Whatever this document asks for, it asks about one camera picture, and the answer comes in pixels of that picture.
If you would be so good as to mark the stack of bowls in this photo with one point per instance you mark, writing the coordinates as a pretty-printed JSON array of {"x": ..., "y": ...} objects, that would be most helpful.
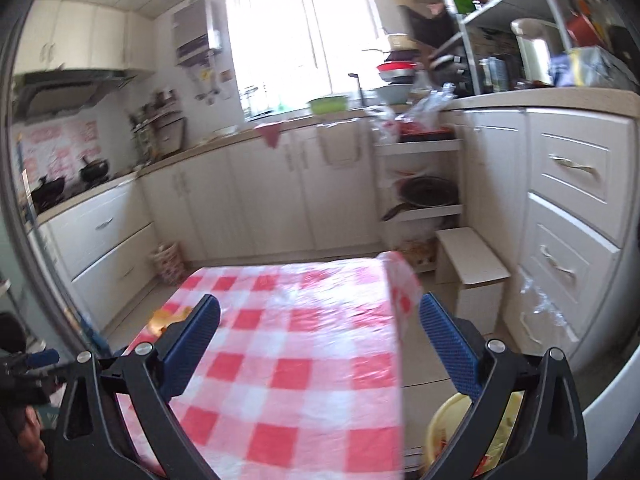
[{"x": 397, "y": 67}]

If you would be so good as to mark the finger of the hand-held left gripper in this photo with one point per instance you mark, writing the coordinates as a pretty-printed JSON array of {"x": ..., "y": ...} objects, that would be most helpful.
[{"x": 44, "y": 358}]

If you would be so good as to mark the white drawer cabinet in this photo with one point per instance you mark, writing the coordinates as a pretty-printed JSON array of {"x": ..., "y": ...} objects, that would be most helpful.
[{"x": 575, "y": 210}]

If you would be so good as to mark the spice rack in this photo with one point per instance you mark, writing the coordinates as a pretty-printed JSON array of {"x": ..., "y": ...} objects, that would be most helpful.
[{"x": 160, "y": 125}]

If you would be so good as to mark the green basin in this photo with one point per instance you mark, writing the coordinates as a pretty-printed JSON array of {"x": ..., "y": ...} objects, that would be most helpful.
[{"x": 327, "y": 105}]

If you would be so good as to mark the white wooden stool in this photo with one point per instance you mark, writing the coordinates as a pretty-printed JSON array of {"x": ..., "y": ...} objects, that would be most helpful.
[{"x": 475, "y": 265}]

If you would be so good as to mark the metal storage rack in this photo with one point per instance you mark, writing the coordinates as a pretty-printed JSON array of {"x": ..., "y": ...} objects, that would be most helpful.
[{"x": 470, "y": 60}]

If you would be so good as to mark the white wall cabinets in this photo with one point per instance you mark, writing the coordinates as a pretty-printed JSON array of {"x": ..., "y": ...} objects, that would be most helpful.
[{"x": 75, "y": 35}]

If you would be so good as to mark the red white checkered tablecloth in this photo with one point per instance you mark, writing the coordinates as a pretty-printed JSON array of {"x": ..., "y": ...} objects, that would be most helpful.
[{"x": 300, "y": 360}]

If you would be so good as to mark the white kitchen base cabinets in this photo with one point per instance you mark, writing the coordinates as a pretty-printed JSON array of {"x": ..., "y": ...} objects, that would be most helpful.
[{"x": 260, "y": 195}]

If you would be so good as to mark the kitchen window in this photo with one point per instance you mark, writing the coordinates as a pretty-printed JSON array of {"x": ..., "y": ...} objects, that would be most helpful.
[{"x": 300, "y": 35}]

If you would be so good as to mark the black faucet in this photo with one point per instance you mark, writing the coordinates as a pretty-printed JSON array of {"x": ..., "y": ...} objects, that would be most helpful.
[{"x": 359, "y": 90}]

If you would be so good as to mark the yellow plastic basin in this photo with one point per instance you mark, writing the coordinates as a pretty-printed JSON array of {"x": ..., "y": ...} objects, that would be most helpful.
[{"x": 445, "y": 430}]

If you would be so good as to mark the range hood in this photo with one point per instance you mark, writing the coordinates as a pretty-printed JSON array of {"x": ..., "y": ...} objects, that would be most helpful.
[{"x": 60, "y": 90}]

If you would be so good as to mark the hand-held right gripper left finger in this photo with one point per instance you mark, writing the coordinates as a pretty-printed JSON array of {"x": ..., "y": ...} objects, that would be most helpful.
[{"x": 192, "y": 345}]

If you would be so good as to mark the clear crumpled tape strip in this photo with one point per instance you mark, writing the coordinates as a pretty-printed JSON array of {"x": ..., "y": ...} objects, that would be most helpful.
[{"x": 545, "y": 305}]

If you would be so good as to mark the white wall water heater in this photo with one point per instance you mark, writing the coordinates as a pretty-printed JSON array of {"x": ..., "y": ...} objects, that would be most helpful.
[{"x": 192, "y": 30}]

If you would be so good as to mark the orange object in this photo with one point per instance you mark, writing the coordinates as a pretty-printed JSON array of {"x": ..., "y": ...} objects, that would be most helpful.
[{"x": 162, "y": 320}]

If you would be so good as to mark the woven floor basket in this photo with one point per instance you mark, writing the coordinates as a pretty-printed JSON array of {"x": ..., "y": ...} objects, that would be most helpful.
[{"x": 167, "y": 262}]

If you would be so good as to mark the red hanging cloth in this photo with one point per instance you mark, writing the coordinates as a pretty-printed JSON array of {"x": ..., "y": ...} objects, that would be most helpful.
[{"x": 272, "y": 135}]

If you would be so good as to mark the black wok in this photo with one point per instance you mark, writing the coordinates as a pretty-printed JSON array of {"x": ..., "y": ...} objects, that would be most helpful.
[
  {"x": 95, "y": 170},
  {"x": 50, "y": 190}
]

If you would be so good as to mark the white hanging bag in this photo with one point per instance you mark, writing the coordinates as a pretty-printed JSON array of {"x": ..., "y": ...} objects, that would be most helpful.
[{"x": 340, "y": 160}]

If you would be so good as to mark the black frying pan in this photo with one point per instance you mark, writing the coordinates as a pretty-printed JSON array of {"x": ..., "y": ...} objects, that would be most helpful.
[{"x": 427, "y": 192}]

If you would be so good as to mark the yellow snack bag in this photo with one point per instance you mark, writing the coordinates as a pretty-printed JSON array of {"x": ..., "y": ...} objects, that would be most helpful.
[{"x": 417, "y": 252}]

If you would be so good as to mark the red patterned wall sheet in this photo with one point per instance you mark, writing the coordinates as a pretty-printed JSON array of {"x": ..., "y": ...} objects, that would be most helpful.
[{"x": 50, "y": 145}]

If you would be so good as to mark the grey basin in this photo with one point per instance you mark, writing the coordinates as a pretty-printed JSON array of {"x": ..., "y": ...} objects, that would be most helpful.
[{"x": 395, "y": 94}]

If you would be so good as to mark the person's left hand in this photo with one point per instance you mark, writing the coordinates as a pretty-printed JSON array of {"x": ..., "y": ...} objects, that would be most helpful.
[{"x": 31, "y": 432}]

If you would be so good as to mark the red container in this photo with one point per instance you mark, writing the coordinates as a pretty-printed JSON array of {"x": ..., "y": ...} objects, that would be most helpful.
[{"x": 580, "y": 30}]

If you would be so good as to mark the black appliance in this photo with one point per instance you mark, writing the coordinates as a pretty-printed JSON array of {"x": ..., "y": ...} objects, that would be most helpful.
[{"x": 430, "y": 25}]

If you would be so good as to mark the white shelf unit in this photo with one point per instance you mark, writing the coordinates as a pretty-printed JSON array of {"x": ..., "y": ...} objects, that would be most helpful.
[{"x": 420, "y": 147}]

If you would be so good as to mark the steel pot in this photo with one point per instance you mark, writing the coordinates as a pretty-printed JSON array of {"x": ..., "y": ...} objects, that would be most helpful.
[{"x": 532, "y": 50}]

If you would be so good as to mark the clear plastic bag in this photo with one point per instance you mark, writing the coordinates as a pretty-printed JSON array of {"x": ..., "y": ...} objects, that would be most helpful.
[{"x": 425, "y": 107}]

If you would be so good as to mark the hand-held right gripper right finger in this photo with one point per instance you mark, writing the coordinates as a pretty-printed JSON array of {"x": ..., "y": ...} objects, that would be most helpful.
[{"x": 450, "y": 345}]

